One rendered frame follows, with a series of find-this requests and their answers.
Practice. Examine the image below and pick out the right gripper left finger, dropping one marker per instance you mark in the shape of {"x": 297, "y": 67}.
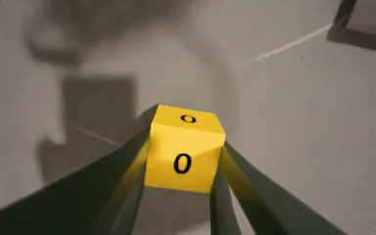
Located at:
{"x": 88, "y": 201}

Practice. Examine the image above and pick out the yellow block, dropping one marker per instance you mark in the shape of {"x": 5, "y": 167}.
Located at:
{"x": 184, "y": 149}

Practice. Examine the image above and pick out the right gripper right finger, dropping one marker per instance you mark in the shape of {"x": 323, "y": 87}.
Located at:
{"x": 269, "y": 208}

